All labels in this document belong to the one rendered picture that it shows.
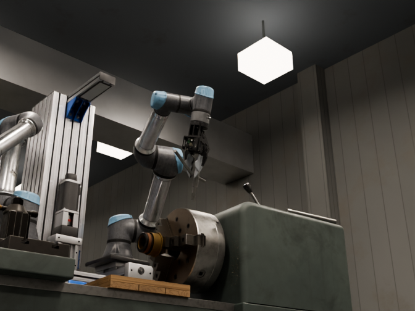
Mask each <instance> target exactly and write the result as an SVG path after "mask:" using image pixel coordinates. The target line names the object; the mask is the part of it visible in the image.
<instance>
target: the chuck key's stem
mask: <svg viewBox="0 0 415 311"><path fill-rule="evenodd" d="M198 180H199V174H198V175H197V177H196V178H193V184H192V187H193V191H192V193H191V200H192V201H195V198H196V188H197V187H198Z"/></svg>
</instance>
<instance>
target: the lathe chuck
mask: <svg viewBox="0 0 415 311"><path fill-rule="evenodd" d="M167 218H168V220H169V223H170V227H171V229H172V232H173V234H174V236H181V235H184V234H191V235H195V236H196V235H197V234H198V235H201V234H203V236H204V246H203V247H201V245H196V246H193V247H190V248H188V249H185V250H182V251H173V250H168V249H166V251H165V253H164V254H170V255H173V256H176V257H178V258H177V259H176V260H174V261H173V264H172V267H171V270H170V273H169V277H168V280H167V282H168V283H177V284H185V285H190V293H193V292H196V291H198V290H199V289H201V288H202V287H203V286H204V285H205V284H206V282H207V281H208V279H209V278H210V276H211V274H212V271H213V269H214V266H215V264H216V259H217V252H218V236H217V230H216V226H215V224H214V222H213V220H212V218H211V217H210V216H209V215H208V214H206V213H204V212H199V211H196V210H191V209H186V208H178V209H175V210H174V211H172V212H171V213H170V214H169V215H168V216H167ZM200 270H204V271H205V274H204V275H203V276H202V277H197V273H198V272H199V271H200Z"/></svg>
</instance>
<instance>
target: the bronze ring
mask: <svg viewBox="0 0 415 311"><path fill-rule="evenodd" d="M136 246H137V249H138V252H140V253H144V254H145V255H150V256H151V257H157V256H158V255H159V254H163V253H165V251H166V249H163V248H162V247H163V237H162V234H160V233H152V232H149V233H144V232H143V233H141V234H140V235H139V237H138V241H137V245H136Z"/></svg>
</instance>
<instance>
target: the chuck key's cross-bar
mask: <svg viewBox="0 0 415 311"><path fill-rule="evenodd" d="M174 152H175V154H176V156H177V157H178V158H179V160H180V161H181V163H182V164H183V165H184V167H185V168H186V169H187V171H188V172H189V174H190V175H191V176H193V175H194V173H193V172H192V171H191V170H190V168H189V167H188V165H187V164H186V163H185V161H184V160H183V158H182V157H181V155H180V154H179V153H178V151H177V150H176V149H175V150H174ZM199 180H200V181H202V182H204V183H205V182H206V180H204V179H202V178H201V177H199Z"/></svg>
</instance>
